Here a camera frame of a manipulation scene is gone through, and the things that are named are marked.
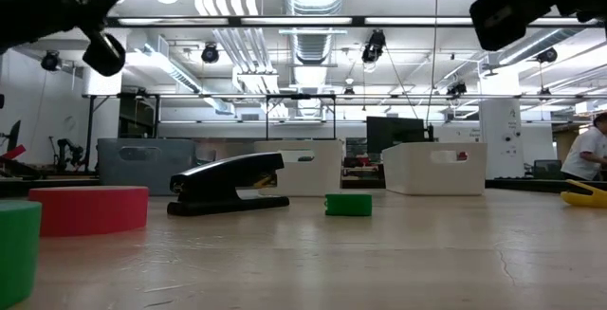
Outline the black ceiling spotlight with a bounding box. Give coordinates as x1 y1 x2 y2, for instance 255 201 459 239
535 46 560 65
360 28 388 64
200 43 221 64
445 81 469 98
40 49 62 72

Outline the white column with signs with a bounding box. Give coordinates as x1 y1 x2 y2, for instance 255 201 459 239
478 99 525 179

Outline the green tape roll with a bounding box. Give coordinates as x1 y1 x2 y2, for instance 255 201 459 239
0 199 43 310

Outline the black stapler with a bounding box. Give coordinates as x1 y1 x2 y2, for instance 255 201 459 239
166 152 291 217

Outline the black background rig frame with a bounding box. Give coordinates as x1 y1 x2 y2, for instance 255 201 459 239
83 91 339 174

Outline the green mini stapler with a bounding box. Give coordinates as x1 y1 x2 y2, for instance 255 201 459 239
324 192 374 217

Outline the red background bar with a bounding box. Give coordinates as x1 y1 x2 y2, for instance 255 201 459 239
0 144 28 162

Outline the red tape roll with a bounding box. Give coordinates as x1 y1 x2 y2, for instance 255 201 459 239
28 185 151 239

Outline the black overhead gantry bar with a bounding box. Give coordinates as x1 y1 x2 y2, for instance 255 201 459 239
104 14 601 29

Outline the grey plastic storage bin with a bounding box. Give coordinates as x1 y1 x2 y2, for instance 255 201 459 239
97 137 196 196

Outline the black background monitor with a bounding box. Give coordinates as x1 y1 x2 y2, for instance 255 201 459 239
366 116 426 157

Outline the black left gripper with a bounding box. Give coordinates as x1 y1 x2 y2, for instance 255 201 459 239
0 0 138 77

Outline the yellow staple remover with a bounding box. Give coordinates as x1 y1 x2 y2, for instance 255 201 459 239
561 178 607 209

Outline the black aluminium table frame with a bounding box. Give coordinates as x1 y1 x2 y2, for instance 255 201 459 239
0 174 578 198

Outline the silver ventilation duct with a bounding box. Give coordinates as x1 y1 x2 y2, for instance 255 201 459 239
283 0 348 121

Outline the dark office chair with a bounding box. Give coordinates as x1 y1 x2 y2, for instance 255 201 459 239
532 158 563 181

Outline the white plastic storage bin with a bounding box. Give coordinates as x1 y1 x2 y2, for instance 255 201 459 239
381 141 488 196
253 139 343 198

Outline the person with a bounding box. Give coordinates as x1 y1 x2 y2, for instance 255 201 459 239
561 112 607 182

